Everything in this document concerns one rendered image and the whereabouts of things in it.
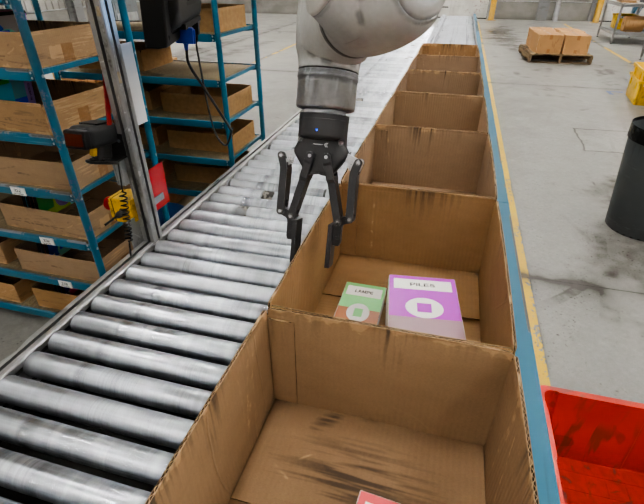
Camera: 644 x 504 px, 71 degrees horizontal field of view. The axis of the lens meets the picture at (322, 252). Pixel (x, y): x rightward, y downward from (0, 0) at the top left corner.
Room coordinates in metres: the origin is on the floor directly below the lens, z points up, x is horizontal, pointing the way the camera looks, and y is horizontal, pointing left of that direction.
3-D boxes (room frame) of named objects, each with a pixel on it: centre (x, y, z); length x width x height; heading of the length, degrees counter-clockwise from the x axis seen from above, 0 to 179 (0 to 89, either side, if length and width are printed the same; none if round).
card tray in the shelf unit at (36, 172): (1.63, 1.01, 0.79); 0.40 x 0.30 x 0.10; 76
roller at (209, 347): (0.70, 0.31, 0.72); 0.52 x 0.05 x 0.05; 75
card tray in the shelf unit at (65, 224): (1.63, 1.01, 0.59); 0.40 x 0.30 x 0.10; 72
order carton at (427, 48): (2.47, -0.64, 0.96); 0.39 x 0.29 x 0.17; 165
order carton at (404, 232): (0.58, -0.12, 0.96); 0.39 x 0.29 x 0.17; 165
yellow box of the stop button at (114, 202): (1.09, 0.55, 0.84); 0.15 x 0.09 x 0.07; 165
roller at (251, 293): (0.89, 0.26, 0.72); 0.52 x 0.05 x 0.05; 75
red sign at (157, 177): (1.18, 0.49, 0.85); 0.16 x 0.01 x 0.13; 165
